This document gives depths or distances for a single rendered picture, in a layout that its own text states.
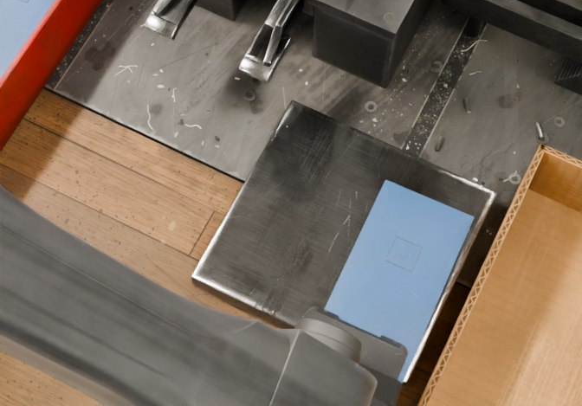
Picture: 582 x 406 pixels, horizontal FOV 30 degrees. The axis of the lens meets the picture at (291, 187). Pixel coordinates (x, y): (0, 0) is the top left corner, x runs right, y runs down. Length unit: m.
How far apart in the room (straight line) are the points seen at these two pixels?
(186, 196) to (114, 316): 0.41
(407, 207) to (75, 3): 0.30
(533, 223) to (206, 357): 0.43
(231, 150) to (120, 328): 0.43
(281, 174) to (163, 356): 0.39
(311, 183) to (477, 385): 0.19
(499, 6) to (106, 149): 0.31
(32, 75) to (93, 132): 0.06
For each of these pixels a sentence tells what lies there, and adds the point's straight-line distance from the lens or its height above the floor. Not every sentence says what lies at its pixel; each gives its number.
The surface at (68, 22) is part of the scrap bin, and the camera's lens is 0.87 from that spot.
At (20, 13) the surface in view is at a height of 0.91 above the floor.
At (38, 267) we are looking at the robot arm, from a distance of 0.41.
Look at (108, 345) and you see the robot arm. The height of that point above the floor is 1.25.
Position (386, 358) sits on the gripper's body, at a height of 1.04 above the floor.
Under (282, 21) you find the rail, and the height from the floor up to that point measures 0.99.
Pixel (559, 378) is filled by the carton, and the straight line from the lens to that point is 0.80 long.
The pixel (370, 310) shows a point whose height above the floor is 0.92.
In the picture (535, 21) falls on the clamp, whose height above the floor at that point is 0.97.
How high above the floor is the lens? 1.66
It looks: 67 degrees down
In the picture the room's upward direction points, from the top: 1 degrees clockwise
